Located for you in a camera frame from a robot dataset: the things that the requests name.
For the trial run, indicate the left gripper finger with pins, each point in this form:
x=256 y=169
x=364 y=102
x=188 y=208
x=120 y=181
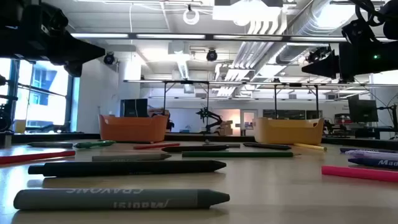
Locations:
x=81 y=51

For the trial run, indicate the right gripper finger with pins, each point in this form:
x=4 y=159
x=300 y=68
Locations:
x=326 y=68

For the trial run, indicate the yellow pencil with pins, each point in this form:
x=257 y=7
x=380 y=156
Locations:
x=311 y=147

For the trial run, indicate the green pen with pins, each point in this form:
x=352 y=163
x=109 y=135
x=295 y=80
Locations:
x=93 y=144

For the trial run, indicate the black pen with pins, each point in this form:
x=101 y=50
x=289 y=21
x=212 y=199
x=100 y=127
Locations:
x=267 y=146
x=124 y=168
x=196 y=148

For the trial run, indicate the lavender pen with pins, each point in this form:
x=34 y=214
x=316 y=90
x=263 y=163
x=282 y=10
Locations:
x=373 y=155

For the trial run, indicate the grey crayon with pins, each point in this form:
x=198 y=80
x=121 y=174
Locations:
x=49 y=145
x=130 y=157
x=234 y=145
x=109 y=199

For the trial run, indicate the dark brown pencil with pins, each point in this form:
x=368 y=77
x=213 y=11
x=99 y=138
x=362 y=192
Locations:
x=133 y=142

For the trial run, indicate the blue crayon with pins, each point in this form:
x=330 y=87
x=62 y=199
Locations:
x=376 y=163

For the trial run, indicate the pink pencil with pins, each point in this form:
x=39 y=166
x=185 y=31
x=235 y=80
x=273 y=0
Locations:
x=357 y=173

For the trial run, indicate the red pencil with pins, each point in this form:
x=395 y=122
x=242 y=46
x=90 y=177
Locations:
x=155 y=146
x=37 y=157

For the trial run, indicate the green pencil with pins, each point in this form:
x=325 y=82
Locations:
x=236 y=154

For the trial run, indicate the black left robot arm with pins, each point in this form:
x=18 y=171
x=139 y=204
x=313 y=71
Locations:
x=6 y=49

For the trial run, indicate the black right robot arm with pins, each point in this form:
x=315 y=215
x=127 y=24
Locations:
x=385 y=59

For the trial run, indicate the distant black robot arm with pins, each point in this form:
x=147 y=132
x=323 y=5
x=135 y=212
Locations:
x=211 y=118

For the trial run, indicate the black computer monitor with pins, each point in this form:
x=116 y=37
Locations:
x=362 y=110

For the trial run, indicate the large window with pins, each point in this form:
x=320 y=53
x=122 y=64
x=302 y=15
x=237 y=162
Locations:
x=46 y=109

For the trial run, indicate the yellow plastic bin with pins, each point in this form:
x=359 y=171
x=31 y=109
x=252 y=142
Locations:
x=289 y=132

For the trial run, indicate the long ceiling light bar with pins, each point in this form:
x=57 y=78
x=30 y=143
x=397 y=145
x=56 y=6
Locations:
x=171 y=36

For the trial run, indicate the orange plastic bin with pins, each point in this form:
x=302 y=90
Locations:
x=133 y=129

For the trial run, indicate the dark machine silhouette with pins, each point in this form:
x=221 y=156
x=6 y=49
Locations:
x=4 y=119

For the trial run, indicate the yellow container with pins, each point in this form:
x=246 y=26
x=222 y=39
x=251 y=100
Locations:
x=20 y=127

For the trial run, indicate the cardboard box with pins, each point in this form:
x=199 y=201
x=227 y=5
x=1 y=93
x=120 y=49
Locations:
x=225 y=130
x=226 y=123

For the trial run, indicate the black ceiling camera cluster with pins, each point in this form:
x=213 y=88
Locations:
x=315 y=55

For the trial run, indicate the silver ventilation duct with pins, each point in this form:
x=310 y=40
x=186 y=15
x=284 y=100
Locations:
x=311 y=28

